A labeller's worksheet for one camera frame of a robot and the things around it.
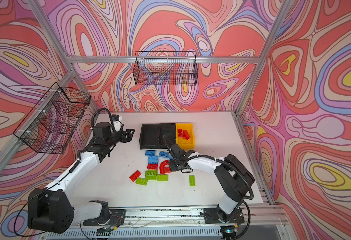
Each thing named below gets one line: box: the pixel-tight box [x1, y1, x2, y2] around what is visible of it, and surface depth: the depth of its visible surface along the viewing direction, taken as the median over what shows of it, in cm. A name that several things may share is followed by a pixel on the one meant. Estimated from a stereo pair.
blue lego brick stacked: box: [148, 155, 159, 164], surface depth 95 cm
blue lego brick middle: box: [159, 151, 170, 159], surface depth 97 cm
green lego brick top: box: [145, 169, 158, 181], surface depth 88 cm
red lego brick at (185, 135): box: [183, 130, 190, 140], surface depth 106 cm
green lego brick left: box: [135, 177, 148, 186], surface depth 85 cm
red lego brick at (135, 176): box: [129, 170, 142, 182], surface depth 88 cm
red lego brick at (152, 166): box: [147, 163, 159, 170], surface depth 91 cm
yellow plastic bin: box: [175, 123, 195, 149], surface depth 104 cm
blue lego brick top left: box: [145, 150, 156, 156], surface depth 98 cm
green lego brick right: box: [156, 174, 169, 182], surface depth 87 cm
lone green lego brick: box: [189, 175, 196, 187], surface depth 88 cm
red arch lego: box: [159, 160, 171, 174], surface depth 91 cm
